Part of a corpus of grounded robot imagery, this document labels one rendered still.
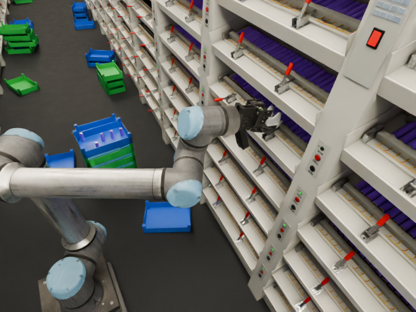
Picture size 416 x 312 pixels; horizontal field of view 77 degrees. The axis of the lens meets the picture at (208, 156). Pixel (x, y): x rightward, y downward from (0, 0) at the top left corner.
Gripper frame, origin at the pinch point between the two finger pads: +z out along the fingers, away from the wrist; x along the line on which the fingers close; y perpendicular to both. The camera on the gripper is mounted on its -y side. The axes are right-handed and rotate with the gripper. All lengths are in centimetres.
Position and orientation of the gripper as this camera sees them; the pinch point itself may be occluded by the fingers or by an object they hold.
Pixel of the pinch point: (277, 122)
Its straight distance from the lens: 95.3
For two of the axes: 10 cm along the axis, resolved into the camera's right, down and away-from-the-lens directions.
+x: -4.5, -6.3, 6.3
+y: 2.4, -7.6, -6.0
